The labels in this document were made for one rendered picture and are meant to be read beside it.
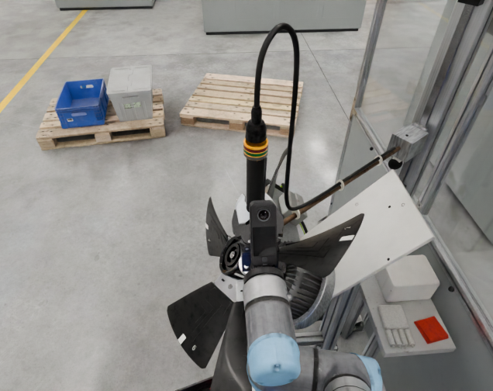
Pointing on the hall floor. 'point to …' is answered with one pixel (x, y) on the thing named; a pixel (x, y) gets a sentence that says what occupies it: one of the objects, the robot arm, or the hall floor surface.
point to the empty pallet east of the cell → (240, 103)
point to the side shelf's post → (371, 347)
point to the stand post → (336, 318)
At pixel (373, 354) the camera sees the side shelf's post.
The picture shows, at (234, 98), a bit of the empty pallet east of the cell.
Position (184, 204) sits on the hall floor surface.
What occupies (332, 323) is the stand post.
